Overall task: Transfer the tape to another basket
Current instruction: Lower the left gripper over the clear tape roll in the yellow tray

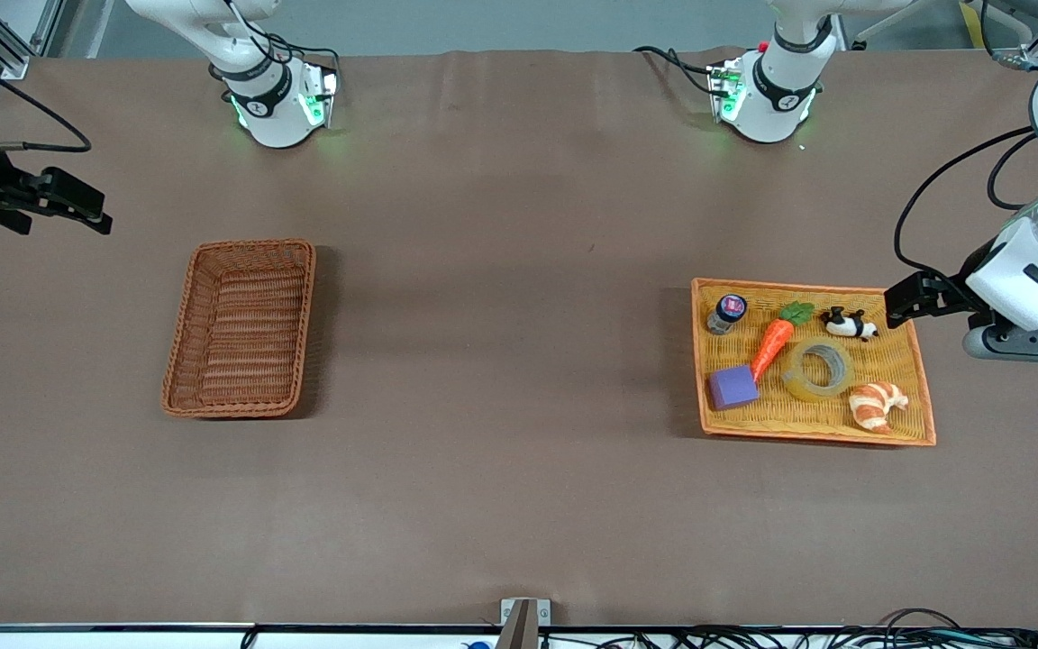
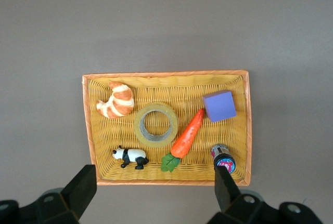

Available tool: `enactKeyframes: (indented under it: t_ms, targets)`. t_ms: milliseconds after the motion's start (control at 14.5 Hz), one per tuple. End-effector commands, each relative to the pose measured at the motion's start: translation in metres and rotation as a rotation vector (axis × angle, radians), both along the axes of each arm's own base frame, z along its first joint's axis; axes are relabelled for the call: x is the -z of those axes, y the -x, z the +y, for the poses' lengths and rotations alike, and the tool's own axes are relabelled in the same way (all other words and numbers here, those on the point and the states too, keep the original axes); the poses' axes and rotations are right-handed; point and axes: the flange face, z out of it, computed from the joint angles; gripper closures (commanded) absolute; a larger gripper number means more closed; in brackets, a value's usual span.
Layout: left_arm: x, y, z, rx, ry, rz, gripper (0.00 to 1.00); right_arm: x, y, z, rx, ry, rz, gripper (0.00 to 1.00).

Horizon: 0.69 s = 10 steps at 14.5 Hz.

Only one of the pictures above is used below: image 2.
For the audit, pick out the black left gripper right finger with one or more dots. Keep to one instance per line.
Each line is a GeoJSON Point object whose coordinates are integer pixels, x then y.
{"type": "Point", "coordinates": [226, 192]}

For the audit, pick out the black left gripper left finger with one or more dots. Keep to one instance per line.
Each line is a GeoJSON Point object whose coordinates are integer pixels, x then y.
{"type": "Point", "coordinates": [78, 192]}

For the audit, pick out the clear yellowish tape roll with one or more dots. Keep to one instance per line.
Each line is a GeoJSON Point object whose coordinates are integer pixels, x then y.
{"type": "Point", "coordinates": [138, 128]}

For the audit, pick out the yellow wicker basket orange rim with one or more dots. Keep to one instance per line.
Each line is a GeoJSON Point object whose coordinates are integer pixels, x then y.
{"type": "Point", "coordinates": [182, 94]}

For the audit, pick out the small bottle blue cap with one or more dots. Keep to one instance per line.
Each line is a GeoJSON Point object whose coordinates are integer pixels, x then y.
{"type": "Point", "coordinates": [227, 163]}

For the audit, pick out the toy panda figurine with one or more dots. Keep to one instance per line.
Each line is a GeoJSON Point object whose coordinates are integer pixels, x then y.
{"type": "Point", "coordinates": [132, 155]}

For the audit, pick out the toy carrot green leaves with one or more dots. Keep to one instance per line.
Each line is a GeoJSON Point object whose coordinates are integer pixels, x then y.
{"type": "Point", "coordinates": [188, 135]}

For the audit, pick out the purple foam cube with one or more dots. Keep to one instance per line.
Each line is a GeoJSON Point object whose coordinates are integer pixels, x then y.
{"type": "Point", "coordinates": [219, 107]}

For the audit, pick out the toy croissant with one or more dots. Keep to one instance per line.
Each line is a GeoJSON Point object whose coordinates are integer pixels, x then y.
{"type": "Point", "coordinates": [119, 102]}

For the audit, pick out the brown table cloth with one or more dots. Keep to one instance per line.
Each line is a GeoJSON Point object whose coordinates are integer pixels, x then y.
{"type": "Point", "coordinates": [166, 26]}

